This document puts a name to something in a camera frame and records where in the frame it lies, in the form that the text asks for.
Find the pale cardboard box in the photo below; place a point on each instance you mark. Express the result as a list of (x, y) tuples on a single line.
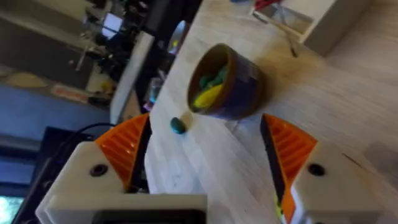
[(323, 25)]

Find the right gripper white and orange right finger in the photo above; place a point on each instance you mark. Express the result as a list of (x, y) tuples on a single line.
[(292, 149)]

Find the brown tub with toys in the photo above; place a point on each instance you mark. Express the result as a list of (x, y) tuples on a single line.
[(225, 82)]

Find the small green toy vegetable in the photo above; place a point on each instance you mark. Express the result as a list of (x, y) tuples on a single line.
[(178, 125)]

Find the right gripper white and orange left finger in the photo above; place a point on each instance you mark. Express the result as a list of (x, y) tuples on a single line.
[(119, 149)]

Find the computer monitor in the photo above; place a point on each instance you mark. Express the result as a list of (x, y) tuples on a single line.
[(111, 25)]

